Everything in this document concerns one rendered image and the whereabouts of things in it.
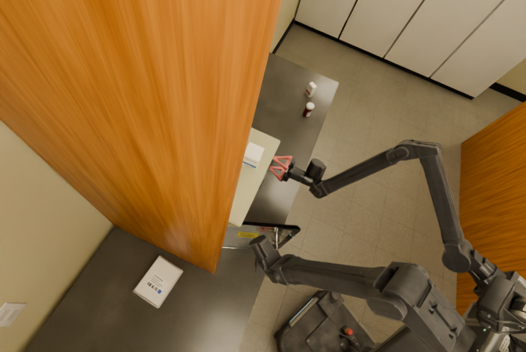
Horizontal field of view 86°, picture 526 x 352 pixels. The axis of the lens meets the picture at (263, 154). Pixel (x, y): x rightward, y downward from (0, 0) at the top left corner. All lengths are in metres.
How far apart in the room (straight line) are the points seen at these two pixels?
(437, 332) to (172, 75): 0.56
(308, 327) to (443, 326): 1.57
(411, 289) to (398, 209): 2.38
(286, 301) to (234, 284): 1.05
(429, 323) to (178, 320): 0.98
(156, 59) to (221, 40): 0.07
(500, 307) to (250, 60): 0.73
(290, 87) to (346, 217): 1.32
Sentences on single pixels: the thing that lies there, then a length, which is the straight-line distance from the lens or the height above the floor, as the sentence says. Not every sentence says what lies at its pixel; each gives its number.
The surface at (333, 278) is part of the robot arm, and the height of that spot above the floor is 1.63.
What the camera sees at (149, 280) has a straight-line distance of 1.33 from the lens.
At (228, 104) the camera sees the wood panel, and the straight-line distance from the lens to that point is 0.23.
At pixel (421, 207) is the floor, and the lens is 3.11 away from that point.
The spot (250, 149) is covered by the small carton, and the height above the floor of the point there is 1.57.
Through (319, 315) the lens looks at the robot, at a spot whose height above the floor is 0.24.
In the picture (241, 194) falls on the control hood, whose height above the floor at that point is 1.51.
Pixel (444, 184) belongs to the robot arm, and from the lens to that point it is 1.06.
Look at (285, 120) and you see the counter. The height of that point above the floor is 0.94.
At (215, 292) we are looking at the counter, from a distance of 1.34.
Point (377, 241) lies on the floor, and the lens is 2.73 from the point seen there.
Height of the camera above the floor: 2.28
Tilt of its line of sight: 59 degrees down
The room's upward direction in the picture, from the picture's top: 20 degrees clockwise
